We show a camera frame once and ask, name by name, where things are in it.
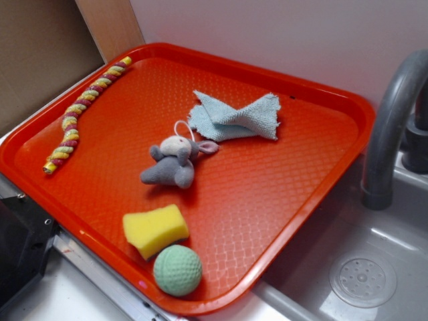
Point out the orange plastic tray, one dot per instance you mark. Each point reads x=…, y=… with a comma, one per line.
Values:
x=246, y=202

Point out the grey plush bunny toy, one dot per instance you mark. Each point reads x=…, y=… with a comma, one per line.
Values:
x=174, y=158

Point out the light blue cloth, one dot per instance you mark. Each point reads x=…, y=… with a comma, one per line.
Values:
x=216, y=120

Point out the yellow sponge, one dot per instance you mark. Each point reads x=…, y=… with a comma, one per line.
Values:
x=150, y=232

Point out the green dimpled ball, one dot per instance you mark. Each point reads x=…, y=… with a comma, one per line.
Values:
x=178, y=270

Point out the grey sink faucet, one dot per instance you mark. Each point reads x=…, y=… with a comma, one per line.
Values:
x=388, y=132

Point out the grey plastic sink basin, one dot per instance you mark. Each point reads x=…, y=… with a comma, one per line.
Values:
x=297, y=283

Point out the wooden board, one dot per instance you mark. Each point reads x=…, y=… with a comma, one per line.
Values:
x=113, y=26

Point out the round sink drain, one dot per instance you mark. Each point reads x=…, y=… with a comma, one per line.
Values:
x=363, y=280

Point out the dark grey faucet knob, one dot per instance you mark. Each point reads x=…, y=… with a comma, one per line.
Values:
x=415, y=156

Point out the brown cardboard panel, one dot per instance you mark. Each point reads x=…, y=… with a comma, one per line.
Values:
x=46, y=48

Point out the black metal bracket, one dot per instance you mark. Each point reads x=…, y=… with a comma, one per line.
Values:
x=27, y=235

